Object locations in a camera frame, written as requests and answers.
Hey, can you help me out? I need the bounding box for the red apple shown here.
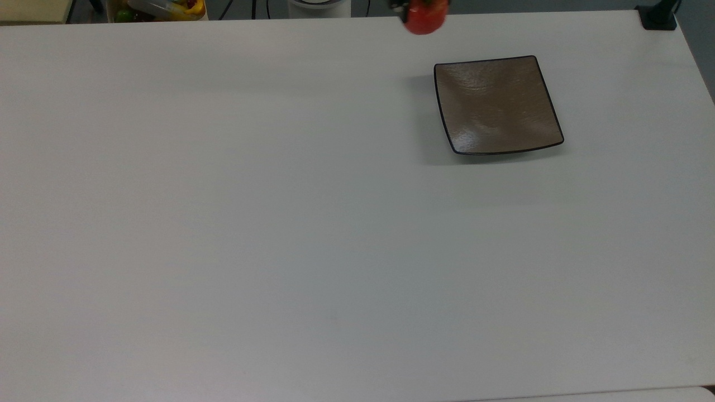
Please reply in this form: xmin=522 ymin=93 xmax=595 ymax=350
xmin=404 ymin=0 xmax=450 ymax=36

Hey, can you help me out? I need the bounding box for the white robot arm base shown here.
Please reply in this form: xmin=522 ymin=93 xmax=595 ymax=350
xmin=287 ymin=0 xmax=351 ymax=19

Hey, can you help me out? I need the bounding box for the square brown ceramic plate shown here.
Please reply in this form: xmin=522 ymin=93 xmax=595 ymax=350
xmin=433 ymin=55 xmax=565 ymax=156

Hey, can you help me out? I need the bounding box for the yellow toy fruit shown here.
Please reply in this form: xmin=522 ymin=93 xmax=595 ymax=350
xmin=171 ymin=0 xmax=206 ymax=21

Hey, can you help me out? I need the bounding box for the clear plastic toy fruit box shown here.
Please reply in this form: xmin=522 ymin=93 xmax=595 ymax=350
xmin=107 ymin=0 xmax=208 ymax=23

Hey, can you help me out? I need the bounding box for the beige box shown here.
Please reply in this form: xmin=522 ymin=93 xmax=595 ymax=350
xmin=0 ymin=0 xmax=74 ymax=24

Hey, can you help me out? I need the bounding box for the black table clamp mount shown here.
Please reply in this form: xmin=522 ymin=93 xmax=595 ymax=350
xmin=635 ymin=0 xmax=683 ymax=31

